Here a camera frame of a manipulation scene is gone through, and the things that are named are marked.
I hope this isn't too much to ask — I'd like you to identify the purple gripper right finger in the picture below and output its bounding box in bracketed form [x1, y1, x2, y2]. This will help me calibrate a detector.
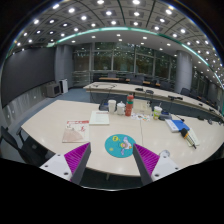
[132, 143, 181, 186]

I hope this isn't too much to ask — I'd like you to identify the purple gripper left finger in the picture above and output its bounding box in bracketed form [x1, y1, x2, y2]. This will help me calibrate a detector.
[39, 142, 92, 186]

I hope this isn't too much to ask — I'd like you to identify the round teal cartoon mouse pad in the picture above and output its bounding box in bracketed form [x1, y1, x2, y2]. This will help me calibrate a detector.
[104, 134, 135, 158]

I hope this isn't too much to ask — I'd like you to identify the red and white magazine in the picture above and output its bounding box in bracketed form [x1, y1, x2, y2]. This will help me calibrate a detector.
[62, 120, 89, 143]

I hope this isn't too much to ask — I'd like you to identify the colourful sticker sheet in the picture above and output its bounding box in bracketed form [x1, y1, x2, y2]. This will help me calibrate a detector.
[131, 113, 150, 122]

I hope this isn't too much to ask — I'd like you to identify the black office chair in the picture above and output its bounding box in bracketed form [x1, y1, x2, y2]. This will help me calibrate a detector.
[1, 127, 54, 167]

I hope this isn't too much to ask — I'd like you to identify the blue notebook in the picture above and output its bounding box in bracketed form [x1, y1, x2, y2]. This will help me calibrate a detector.
[165, 119, 190, 132]

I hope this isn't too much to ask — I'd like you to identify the black and yellow marker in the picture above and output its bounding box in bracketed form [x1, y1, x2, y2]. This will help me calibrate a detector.
[181, 128, 196, 149]

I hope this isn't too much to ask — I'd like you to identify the white paper booklet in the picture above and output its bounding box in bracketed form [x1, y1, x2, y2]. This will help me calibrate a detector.
[89, 111, 109, 125]

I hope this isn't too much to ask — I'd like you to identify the green and white drink cup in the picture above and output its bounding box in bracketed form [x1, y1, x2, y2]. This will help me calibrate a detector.
[153, 106, 162, 120]

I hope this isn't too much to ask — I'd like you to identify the red and green bottle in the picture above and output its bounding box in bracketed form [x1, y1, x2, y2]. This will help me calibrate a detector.
[125, 94, 134, 116]

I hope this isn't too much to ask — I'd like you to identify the white paper cup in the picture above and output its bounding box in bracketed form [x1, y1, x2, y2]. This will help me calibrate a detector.
[108, 99, 116, 113]

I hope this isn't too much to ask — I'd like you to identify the grey cabinet box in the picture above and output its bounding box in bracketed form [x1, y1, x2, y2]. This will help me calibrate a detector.
[46, 84, 61, 98]

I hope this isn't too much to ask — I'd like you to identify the white air purifier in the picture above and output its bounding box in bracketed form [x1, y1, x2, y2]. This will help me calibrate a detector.
[59, 79, 68, 93]

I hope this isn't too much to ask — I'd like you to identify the long curved back desk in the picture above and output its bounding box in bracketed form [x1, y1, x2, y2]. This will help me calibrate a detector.
[84, 82, 222, 117]

